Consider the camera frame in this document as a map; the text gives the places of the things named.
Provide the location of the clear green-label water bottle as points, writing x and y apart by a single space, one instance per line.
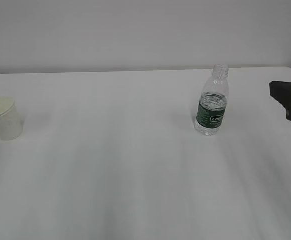
213 101

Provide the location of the white paper cup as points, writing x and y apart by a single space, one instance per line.
11 124

